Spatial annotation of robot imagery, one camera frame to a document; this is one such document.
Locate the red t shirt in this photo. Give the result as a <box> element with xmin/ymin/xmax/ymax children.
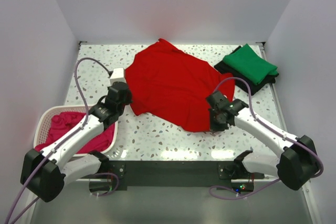
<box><xmin>125</xmin><ymin>38</ymin><xmax>235</xmax><ymax>132</ymax></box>

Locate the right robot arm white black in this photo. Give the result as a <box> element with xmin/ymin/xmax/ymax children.
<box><xmin>206</xmin><ymin>91</ymin><xmax>324</xmax><ymax>190</ymax></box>

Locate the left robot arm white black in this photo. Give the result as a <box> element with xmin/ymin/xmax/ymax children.
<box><xmin>20</xmin><ymin>81</ymin><xmax>132</xmax><ymax>202</ymax></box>

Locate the folded green t shirt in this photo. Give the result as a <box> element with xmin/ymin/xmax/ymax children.
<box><xmin>223</xmin><ymin>44</ymin><xmax>279</xmax><ymax>85</ymax></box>

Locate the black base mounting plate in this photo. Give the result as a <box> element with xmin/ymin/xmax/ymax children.
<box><xmin>78</xmin><ymin>159</ymin><xmax>265</xmax><ymax>197</ymax></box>

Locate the magenta t shirt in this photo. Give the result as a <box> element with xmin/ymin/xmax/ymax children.
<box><xmin>34</xmin><ymin>112</ymin><xmax>117</xmax><ymax>154</ymax></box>

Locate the white perforated laundry basket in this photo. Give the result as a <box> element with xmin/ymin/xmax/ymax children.
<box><xmin>33</xmin><ymin>105</ymin><xmax>118</xmax><ymax>157</ymax></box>

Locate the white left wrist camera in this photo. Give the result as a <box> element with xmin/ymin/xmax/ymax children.
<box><xmin>109</xmin><ymin>68</ymin><xmax>127</xmax><ymax>85</ymax></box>

